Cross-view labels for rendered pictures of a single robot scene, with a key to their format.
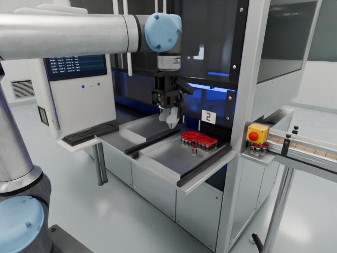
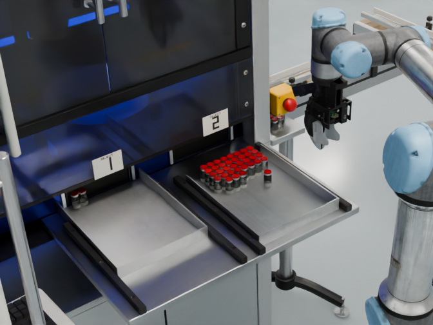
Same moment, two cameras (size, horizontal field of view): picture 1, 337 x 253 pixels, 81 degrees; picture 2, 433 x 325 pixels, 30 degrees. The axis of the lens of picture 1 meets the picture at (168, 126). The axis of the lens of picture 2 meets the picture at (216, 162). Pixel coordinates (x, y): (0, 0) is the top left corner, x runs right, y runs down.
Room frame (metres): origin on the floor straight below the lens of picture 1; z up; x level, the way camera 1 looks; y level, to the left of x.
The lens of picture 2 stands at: (0.55, 1.68, 2.16)
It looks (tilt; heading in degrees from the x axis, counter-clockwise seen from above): 33 degrees down; 283
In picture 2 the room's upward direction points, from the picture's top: 3 degrees counter-clockwise
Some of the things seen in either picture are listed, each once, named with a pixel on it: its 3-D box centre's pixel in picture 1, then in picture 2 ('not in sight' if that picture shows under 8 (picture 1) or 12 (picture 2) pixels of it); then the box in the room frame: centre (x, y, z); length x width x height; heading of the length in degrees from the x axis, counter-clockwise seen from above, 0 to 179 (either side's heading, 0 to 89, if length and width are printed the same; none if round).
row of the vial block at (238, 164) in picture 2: (197, 142); (236, 171); (0.91, -0.15, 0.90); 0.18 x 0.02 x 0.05; 45
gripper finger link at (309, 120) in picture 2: not in sight; (313, 118); (0.69, 0.00, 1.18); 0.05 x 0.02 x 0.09; 46
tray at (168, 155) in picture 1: (183, 150); (259, 191); (0.83, -0.07, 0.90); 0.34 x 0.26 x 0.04; 135
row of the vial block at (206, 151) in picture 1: (194, 143); (241, 174); (0.89, -0.13, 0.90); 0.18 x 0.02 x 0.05; 45
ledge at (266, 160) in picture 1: (260, 154); (274, 127); (0.84, -0.45, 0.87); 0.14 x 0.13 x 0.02; 136
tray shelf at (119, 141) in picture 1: (164, 141); (199, 215); (0.98, 0.02, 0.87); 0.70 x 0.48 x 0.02; 46
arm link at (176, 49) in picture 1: (168, 35); (328, 35); (0.66, 0.00, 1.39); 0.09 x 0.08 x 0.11; 116
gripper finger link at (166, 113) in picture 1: (165, 117); (321, 138); (0.67, 0.01, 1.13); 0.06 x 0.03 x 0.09; 136
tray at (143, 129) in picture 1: (153, 126); (129, 218); (1.15, 0.10, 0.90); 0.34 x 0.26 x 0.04; 136
